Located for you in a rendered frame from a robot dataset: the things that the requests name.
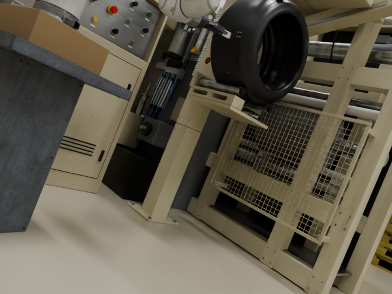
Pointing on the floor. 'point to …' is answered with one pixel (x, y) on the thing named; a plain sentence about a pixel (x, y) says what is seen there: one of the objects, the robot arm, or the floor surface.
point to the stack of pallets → (384, 249)
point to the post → (179, 146)
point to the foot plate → (151, 216)
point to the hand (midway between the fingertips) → (225, 33)
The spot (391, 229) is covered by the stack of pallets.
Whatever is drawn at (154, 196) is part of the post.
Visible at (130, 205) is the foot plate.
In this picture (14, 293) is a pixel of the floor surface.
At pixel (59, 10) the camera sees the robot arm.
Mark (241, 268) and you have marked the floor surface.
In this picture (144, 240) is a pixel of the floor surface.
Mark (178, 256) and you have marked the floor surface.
